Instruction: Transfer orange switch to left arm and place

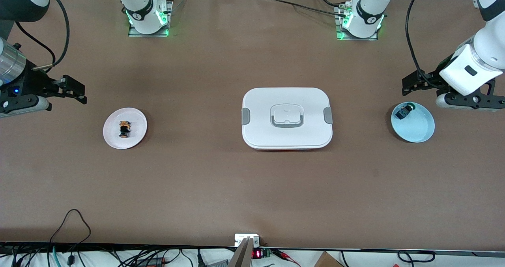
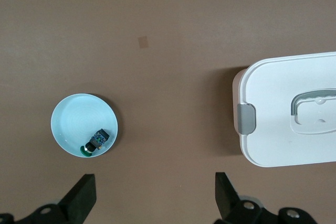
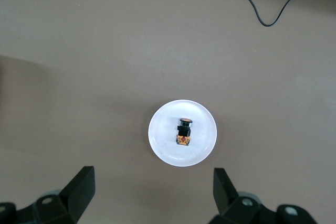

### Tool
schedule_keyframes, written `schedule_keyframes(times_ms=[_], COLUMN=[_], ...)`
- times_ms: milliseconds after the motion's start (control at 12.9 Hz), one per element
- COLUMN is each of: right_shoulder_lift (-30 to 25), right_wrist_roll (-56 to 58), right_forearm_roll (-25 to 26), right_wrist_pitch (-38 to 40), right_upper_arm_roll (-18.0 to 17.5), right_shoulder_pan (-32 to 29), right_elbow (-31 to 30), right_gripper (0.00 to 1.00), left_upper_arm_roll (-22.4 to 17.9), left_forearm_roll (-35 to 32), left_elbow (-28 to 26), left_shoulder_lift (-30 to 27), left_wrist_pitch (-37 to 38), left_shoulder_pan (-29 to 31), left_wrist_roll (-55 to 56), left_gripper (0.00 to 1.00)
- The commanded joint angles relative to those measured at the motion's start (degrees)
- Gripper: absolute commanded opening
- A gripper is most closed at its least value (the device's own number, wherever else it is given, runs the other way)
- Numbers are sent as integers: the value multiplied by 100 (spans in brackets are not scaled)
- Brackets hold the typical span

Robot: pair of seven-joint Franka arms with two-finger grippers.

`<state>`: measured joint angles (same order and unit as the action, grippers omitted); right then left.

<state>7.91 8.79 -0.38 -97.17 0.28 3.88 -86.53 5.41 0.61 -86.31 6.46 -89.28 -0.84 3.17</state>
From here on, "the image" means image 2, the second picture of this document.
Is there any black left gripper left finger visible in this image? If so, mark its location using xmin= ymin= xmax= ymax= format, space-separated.
xmin=0 ymin=173 xmax=97 ymax=224

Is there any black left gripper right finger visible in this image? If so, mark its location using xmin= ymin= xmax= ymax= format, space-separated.
xmin=214 ymin=172 xmax=318 ymax=224

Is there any white lidded storage box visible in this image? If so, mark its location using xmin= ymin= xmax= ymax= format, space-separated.
xmin=232 ymin=51 xmax=336 ymax=168

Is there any small blue black part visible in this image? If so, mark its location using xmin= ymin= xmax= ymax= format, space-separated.
xmin=80 ymin=129 xmax=110 ymax=157

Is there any light blue round plate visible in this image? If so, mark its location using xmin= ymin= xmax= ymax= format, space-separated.
xmin=50 ymin=93 xmax=119 ymax=158

